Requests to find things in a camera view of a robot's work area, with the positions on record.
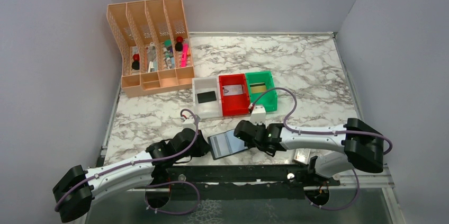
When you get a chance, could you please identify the silver card tin box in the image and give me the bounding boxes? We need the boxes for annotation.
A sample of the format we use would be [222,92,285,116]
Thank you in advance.
[292,148,311,165]

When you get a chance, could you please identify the black leather card holder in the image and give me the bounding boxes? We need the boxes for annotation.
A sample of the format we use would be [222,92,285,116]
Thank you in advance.
[208,129,248,160]

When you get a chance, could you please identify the red plastic bin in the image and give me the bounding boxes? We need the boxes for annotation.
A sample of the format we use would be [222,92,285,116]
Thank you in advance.
[218,74,250,117]

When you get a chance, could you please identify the white plastic bin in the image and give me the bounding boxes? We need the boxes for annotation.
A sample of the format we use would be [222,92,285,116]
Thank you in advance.
[192,76,223,120]

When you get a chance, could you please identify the green plastic bin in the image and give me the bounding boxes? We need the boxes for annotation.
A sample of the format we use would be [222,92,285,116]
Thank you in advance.
[245,71,278,112]

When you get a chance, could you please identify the silver patterned credit card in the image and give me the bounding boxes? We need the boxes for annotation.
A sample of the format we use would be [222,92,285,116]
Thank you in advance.
[222,84,244,96]

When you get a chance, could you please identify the peach plastic desk organizer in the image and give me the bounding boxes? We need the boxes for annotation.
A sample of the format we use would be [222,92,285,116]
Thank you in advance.
[106,0,195,97]

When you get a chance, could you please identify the black credit card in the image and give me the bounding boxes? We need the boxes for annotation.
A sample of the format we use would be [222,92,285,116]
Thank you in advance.
[196,91,217,104]

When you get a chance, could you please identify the gold credit card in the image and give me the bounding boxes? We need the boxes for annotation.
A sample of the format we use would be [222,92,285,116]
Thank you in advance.
[249,83,267,94]

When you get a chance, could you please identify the red black stamp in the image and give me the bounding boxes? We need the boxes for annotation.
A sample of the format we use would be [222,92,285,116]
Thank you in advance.
[175,36,184,52]
[131,53,140,70]

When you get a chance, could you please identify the pink highlighter pen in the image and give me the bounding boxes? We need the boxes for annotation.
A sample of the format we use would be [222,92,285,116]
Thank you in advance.
[180,43,190,67]

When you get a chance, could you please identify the white stapler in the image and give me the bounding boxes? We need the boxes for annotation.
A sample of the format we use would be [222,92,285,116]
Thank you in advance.
[146,42,158,73]

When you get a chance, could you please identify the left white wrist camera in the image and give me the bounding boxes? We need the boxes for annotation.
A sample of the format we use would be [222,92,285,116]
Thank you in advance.
[182,115,200,131]

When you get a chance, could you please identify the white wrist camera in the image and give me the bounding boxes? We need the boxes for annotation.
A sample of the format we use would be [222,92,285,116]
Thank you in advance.
[250,105,266,125]
[182,115,200,131]

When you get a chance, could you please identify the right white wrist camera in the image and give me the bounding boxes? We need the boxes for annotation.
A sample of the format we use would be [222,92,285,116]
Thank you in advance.
[250,105,266,125]

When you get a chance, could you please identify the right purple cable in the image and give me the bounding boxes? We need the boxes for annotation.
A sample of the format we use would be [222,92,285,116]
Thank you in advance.
[247,87,393,212]

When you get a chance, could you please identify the purple cable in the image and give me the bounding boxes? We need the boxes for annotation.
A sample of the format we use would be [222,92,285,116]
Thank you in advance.
[55,107,202,216]
[247,87,393,212]

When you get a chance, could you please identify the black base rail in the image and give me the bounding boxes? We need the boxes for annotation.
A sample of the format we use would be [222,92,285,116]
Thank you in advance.
[145,164,340,204]

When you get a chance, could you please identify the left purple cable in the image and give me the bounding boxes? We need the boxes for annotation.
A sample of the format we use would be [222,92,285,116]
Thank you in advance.
[55,107,202,216]

